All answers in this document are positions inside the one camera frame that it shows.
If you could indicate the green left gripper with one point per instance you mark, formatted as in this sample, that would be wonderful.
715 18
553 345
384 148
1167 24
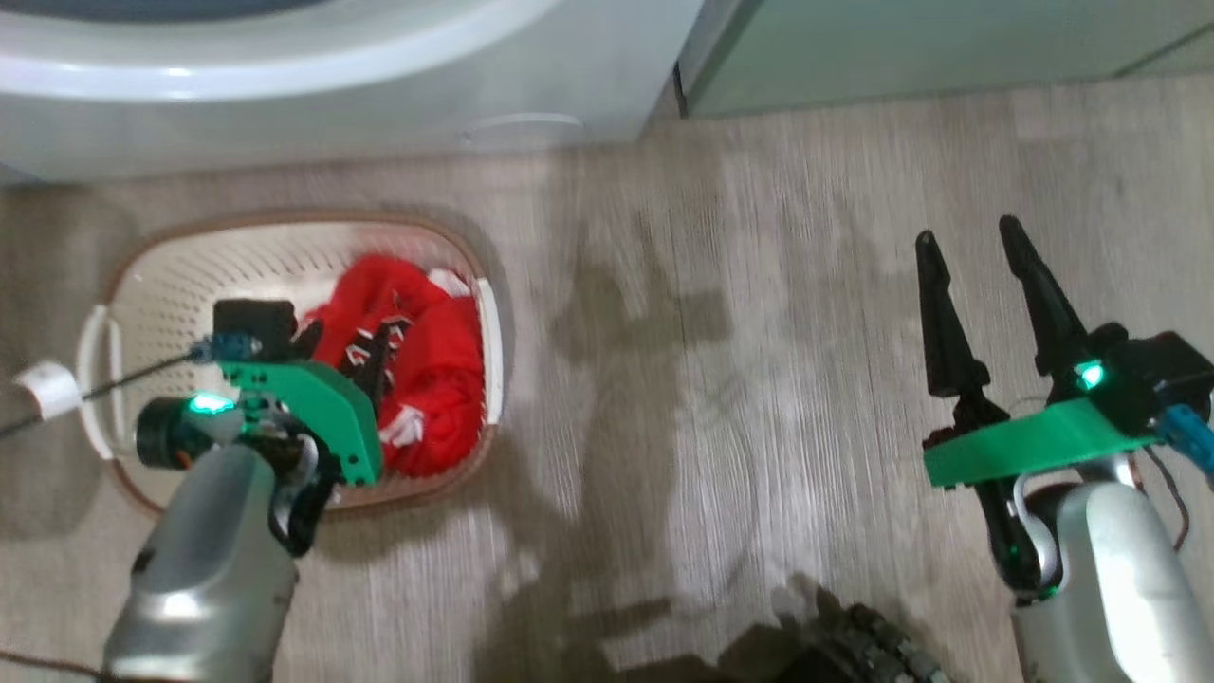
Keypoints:
322 408

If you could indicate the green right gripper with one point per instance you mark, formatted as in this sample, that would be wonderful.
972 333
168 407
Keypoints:
1034 446

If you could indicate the red jersey with number print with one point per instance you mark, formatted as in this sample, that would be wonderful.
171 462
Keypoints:
417 304

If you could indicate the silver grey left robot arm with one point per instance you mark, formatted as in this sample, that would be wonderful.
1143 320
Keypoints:
209 569

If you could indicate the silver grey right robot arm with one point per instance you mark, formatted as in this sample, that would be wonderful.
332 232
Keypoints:
1119 588

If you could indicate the white front-load washing machine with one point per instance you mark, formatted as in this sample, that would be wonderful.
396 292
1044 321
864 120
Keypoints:
332 114

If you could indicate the cream perforated laundry basket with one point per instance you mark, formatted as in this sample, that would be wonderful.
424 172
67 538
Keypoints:
190 275

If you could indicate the pale green cabinet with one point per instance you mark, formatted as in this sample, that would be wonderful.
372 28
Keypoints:
948 47

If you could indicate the round drain filter cover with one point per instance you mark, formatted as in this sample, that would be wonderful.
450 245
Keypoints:
522 125

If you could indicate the dark ribbed robot wheel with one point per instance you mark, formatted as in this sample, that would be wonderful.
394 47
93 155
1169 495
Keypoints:
844 645

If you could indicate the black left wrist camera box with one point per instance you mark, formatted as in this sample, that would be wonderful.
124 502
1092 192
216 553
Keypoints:
254 327

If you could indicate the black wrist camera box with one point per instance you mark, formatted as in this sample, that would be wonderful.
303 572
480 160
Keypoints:
1152 375
254 327

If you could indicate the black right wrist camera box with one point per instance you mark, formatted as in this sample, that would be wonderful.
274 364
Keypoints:
1152 375

